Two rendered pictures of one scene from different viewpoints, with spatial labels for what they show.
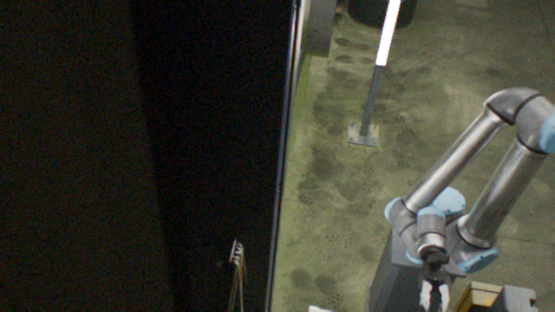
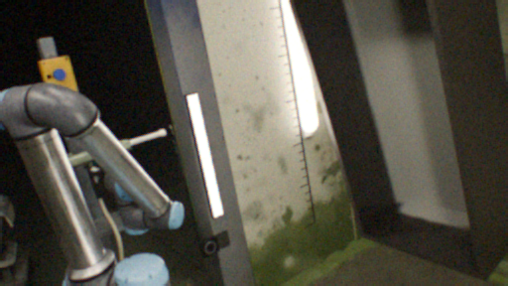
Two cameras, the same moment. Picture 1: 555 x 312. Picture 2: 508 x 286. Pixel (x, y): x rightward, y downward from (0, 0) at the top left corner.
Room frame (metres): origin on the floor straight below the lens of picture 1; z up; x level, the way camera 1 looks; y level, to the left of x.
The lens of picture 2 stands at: (2.57, -1.14, 1.53)
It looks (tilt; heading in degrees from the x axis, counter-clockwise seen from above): 15 degrees down; 140
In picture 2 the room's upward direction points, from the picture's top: 11 degrees counter-clockwise
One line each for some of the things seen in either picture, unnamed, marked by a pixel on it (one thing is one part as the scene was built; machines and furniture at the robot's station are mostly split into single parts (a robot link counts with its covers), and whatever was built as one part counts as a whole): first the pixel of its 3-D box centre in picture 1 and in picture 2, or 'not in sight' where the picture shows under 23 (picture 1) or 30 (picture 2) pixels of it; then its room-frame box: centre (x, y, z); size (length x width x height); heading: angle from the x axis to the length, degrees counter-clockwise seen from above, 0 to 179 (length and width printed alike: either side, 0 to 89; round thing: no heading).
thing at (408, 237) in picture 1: (421, 243); (136, 214); (1.13, -0.53, 0.96); 0.12 x 0.09 x 0.12; 27
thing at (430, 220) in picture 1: (431, 227); (125, 186); (1.12, -0.54, 1.07); 0.12 x 0.09 x 0.10; 173
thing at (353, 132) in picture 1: (362, 134); not in sight; (2.67, -0.58, 0.01); 0.20 x 0.20 x 0.01; 83
